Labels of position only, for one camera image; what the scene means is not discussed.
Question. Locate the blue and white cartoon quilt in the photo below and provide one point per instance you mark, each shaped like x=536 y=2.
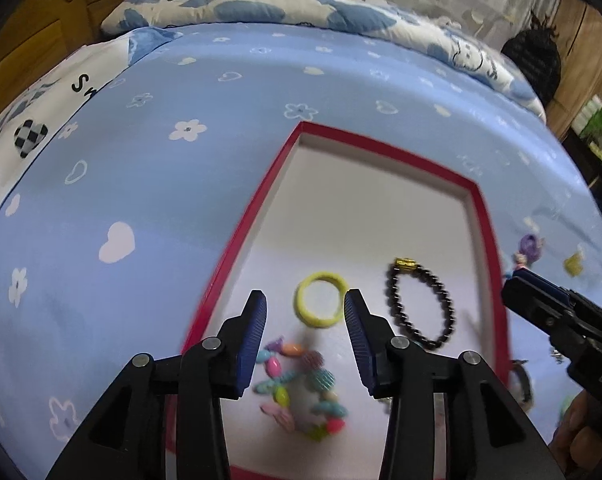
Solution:
x=281 y=10

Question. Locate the wooden bed headboard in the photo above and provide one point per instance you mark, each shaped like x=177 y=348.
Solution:
x=31 y=10

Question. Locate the dark coat rack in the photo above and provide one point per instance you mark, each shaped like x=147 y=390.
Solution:
x=540 y=21

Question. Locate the person's right hand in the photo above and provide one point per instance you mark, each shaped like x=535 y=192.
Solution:
x=578 y=440

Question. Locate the stack of green boxes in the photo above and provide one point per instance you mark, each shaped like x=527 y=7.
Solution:
x=593 y=120

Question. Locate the wooden wardrobe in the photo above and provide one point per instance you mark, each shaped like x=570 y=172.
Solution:
x=586 y=50

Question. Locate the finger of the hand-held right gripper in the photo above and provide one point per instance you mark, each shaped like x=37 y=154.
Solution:
x=531 y=302
x=536 y=277

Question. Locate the black puffer jacket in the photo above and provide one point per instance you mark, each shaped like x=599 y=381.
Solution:
x=533 y=70

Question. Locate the white pillow with checkered heart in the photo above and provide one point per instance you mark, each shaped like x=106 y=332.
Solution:
x=31 y=135

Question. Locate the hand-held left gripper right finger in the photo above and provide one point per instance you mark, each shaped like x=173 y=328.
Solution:
x=358 y=340

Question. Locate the yellow claw hair clip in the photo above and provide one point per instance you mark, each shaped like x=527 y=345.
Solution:
x=574 y=264

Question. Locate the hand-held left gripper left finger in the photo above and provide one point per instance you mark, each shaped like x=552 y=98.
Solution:
x=253 y=345

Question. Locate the red tray box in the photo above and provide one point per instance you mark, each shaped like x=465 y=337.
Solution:
x=371 y=200

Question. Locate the purple hair clip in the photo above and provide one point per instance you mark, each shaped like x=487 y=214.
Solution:
x=529 y=246

